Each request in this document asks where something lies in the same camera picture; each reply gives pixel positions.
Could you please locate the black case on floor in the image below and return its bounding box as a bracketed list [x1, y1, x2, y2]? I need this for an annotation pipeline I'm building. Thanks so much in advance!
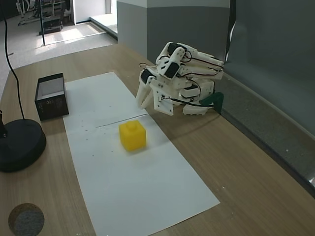
[42, 18, 63, 34]

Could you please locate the black round stand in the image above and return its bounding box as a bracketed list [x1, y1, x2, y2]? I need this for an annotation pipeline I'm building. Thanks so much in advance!
[0, 110, 47, 173]

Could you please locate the round table cable hole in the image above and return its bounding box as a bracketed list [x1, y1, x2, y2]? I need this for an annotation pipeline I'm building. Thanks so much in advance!
[8, 203, 45, 236]

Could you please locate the green table clamp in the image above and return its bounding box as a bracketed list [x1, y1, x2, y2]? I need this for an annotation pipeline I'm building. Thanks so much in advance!
[199, 92, 225, 115]

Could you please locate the black camera cable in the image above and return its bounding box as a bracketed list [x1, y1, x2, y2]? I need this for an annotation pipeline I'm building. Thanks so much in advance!
[161, 96, 215, 108]

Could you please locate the black vertical pole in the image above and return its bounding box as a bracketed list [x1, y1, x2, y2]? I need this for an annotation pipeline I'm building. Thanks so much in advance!
[38, 0, 47, 47]

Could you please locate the yellow plastic cube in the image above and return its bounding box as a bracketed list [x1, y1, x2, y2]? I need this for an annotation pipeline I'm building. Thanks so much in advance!
[119, 119, 148, 152]

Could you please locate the thin black stand cable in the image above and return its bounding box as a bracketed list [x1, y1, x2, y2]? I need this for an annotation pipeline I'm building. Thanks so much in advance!
[3, 0, 26, 120]

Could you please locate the white gripper camera mount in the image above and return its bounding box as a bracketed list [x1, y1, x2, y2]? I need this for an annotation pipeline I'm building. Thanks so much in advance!
[152, 87, 175, 117]

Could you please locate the white paper sheet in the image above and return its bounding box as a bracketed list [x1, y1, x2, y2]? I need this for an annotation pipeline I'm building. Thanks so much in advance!
[64, 114, 221, 236]
[63, 72, 149, 133]

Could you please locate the dark open cardboard box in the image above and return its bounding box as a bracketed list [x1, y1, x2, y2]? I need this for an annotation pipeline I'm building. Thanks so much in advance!
[34, 72, 70, 121]

